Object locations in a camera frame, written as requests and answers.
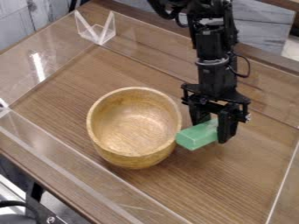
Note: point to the black table leg frame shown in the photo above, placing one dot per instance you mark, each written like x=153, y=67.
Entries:
x=22, y=207

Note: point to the clear acrylic corner bracket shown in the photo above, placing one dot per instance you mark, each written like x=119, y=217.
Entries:
x=99, y=34

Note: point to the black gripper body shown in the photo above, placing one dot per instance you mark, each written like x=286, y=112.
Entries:
x=217, y=89

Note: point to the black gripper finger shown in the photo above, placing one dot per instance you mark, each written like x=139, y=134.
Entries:
x=227, y=127
x=201, y=115

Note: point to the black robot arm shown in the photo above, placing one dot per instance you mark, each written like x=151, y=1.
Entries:
x=211, y=25

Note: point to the brown wooden bowl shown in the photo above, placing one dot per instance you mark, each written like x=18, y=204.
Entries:
x=133, y=123

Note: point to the clear acrylic tray wall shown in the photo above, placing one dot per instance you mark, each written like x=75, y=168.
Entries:
x=82, y=183

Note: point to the green rectangular block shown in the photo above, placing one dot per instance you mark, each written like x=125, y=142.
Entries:
x=198, y=135

